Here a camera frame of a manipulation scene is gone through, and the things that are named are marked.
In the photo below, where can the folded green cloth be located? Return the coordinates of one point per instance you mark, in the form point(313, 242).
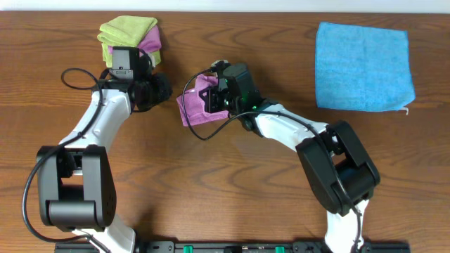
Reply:
point(125, 20)
point(152, 51)

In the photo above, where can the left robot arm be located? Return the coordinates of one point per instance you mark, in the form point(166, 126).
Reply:
point(75, 183)

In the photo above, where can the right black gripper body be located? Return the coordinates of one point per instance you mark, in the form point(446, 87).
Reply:
point(212, 100)

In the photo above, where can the purple microfiber cloth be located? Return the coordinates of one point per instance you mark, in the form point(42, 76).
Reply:
point(195, 106)

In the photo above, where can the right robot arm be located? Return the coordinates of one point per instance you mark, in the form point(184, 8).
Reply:
point(340, 172)

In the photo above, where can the blue microfiber cloth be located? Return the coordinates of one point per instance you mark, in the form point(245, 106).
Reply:
point(362, 68)

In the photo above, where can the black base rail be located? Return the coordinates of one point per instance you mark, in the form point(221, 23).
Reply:
point(294, 247)

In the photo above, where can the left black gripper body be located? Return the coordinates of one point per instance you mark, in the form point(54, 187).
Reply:
point(146, 62)

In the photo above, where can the bottom folded green cloth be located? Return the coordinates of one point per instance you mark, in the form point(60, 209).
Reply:
point(152, 51)

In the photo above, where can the top folded green cloth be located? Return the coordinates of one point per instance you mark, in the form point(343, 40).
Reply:
point(125, 20)

